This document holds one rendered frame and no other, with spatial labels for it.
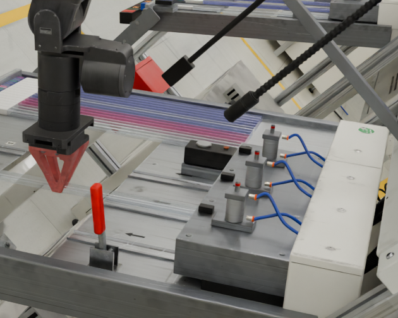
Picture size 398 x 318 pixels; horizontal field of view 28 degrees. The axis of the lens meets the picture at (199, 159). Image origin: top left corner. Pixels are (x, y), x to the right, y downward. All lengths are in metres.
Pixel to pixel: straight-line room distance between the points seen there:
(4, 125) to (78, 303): 0.53
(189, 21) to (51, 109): 1.29
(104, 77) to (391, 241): 0.43
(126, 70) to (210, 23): 1.28
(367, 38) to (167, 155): 1.06
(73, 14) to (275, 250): 0.39
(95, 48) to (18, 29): 2.27
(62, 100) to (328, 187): 0.37
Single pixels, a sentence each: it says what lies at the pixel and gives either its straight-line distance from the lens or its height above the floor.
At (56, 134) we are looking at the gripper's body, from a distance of 1.08.
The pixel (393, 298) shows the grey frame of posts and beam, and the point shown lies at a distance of 0.80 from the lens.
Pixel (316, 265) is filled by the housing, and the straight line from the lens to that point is 0.86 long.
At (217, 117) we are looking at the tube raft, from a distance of 1.47.
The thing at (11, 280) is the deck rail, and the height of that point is 0.94.
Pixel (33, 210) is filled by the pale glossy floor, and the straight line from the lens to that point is 2.64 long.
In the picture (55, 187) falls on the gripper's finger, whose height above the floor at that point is 0.94.
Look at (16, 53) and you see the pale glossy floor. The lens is 3.16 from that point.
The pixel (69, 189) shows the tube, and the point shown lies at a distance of 1.14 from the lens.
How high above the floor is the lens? 1.58
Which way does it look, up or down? 25 degrees down
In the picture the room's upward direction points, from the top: 52 degrees clockwise
